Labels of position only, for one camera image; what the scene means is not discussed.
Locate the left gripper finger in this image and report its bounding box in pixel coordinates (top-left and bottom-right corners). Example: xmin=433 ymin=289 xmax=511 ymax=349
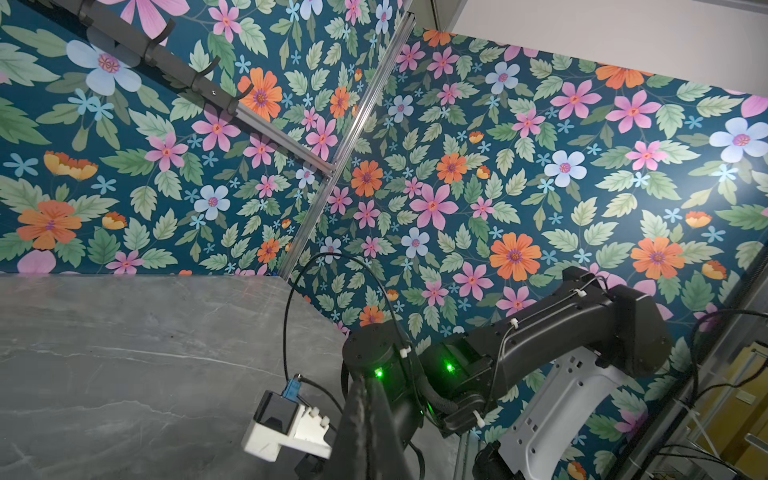
xmin=321 ymin=378 xmax=412 ymax=480

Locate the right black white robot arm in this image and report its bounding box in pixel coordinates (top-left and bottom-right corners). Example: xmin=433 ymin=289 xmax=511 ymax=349
xmin=341 ymin=267 xmax=673 ymax=479

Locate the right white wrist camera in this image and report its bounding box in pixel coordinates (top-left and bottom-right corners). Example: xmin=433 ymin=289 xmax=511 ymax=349
xmin=241 ymin=391 xmax=332 ymax=462

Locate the right camera black cable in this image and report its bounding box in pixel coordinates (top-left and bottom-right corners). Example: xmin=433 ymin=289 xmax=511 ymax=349
xmin=281 ymin=251 xmax=415 ymax=415

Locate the black hook rail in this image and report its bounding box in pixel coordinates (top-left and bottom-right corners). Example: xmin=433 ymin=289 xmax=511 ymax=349
xmin=52 ymin=0 xmax=252 ymax=117

